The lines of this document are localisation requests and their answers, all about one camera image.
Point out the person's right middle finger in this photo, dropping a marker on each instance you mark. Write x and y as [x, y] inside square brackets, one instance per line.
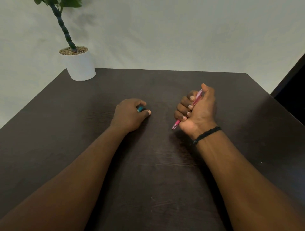
[186, 102]

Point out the person's left forearm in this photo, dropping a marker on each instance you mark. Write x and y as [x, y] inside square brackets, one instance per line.
[64, 185]

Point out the person's right little finger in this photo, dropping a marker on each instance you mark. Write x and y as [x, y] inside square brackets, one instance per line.
[180, 116]

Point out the person's left thumb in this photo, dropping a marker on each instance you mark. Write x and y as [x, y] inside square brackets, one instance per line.
[145, 114]

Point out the person's left hand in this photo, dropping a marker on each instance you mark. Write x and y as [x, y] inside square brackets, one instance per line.
[126, 115]

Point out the pink pen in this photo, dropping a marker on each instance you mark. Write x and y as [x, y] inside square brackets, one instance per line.
[196, 98]

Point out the white plant pot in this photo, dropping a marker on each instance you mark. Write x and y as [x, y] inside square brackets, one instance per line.
[79, 65]

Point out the green artificial plant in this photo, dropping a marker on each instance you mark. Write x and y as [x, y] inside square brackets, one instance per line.
[63, 23]

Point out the person's right forearm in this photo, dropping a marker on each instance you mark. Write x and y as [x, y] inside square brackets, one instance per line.
[247, 185]

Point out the person's right thumb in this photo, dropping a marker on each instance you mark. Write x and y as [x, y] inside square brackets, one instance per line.
[207, 91]

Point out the person's right hand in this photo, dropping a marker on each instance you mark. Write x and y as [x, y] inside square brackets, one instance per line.
[201, 114]

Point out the dark furniture panel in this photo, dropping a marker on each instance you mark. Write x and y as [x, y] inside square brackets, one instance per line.
[289, 89]

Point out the small teal object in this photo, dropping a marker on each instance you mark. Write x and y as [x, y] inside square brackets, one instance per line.
[140, 109]

